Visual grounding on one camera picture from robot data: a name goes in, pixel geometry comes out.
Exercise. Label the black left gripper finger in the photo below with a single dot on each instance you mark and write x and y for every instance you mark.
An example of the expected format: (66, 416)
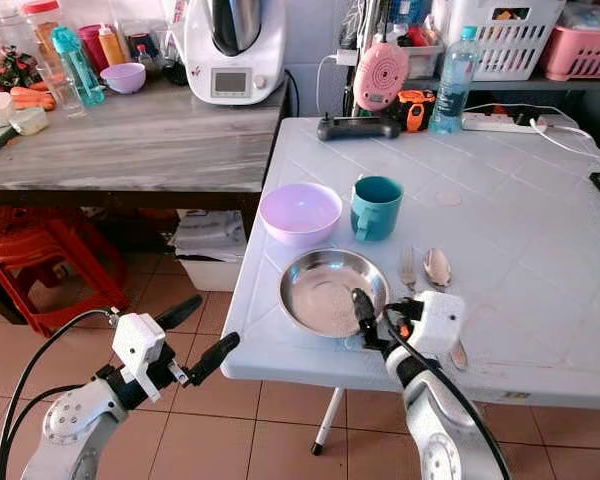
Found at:
(180, 311)
(217, 355)

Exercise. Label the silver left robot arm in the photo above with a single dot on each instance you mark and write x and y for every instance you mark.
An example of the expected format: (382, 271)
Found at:
(75, 425)

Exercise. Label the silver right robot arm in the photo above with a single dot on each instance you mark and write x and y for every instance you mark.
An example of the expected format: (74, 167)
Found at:
(445, 425)

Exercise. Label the silver metal fork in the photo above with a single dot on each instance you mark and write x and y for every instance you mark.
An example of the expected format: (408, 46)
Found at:
(408, 268)

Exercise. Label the stainless steel plate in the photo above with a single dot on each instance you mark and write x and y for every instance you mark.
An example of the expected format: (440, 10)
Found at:
(320, 290)

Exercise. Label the silver metal spoon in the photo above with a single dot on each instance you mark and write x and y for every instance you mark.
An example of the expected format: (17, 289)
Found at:
(437, 268)

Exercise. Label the white plastic storage box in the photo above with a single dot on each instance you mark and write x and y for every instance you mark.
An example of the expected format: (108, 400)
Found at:
(210, 255)

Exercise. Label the teal plastic mug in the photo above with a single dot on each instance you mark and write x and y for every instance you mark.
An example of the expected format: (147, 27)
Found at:
(380, 208)

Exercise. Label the white table leg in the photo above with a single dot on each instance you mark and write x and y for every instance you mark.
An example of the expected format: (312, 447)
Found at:
(329, 420)

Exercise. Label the large purple plastic bowl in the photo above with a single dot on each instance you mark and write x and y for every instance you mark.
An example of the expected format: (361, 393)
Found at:
(300, 212)

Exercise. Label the red plastic stool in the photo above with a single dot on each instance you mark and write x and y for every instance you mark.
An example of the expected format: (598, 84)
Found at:
(40, 255)

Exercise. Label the black handheld controller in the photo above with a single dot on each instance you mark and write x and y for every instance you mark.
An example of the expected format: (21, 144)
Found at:
(358, 128)

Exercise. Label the orange black tape measure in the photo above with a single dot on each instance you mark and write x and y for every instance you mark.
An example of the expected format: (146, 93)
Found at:
(417, 110)

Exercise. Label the white power strip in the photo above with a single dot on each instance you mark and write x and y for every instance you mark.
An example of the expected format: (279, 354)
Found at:
(495, 122)

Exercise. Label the clear water bottle blue cap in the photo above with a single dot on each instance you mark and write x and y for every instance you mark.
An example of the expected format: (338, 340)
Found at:
(454, 85)

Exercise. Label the pink round speaker device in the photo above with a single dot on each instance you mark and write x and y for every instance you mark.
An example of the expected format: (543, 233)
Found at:
(381, 75)

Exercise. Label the small purple plastic bowl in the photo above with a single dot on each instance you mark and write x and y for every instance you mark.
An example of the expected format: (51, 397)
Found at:
(123, 80)

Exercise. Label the clear drinking glass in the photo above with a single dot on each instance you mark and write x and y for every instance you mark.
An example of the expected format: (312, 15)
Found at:
(60, 95)

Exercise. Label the white food processor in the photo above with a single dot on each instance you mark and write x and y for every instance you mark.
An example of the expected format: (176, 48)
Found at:
(233, 60)

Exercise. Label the orange carrots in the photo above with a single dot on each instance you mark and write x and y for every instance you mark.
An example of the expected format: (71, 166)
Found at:
(32, 98)

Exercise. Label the teal drinking bottle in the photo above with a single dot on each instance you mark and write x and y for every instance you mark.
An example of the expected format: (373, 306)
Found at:
(80, 70)

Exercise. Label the orange sauce bottle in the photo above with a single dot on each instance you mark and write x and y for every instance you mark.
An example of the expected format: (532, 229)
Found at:
(111, 48)

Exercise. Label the red plastic container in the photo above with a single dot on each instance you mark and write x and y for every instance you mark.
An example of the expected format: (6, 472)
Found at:
(90, 45)

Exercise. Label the white plastic basket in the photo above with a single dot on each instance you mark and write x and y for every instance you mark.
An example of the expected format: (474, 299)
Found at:
(505, 40)

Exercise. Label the small decorated green plant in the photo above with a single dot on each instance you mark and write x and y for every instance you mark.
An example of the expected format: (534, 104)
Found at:
(15, 70)

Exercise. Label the pink plastic basket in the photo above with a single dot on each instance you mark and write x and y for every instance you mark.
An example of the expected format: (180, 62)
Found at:
(580, 55)

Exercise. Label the clear jar red lid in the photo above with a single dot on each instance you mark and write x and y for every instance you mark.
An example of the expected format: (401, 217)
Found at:
(40, 30)

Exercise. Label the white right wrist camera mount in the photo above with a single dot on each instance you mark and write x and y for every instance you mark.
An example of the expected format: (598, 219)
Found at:
(438, 322)

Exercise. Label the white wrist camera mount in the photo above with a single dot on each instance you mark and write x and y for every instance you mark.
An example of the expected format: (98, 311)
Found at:
(438, 322)
(137, 343)

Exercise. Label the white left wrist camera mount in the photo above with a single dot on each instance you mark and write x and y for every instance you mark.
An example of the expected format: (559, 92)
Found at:
(137, 343)

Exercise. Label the white wall charger plug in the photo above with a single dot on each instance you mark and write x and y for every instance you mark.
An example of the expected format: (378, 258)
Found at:
(346, 58)

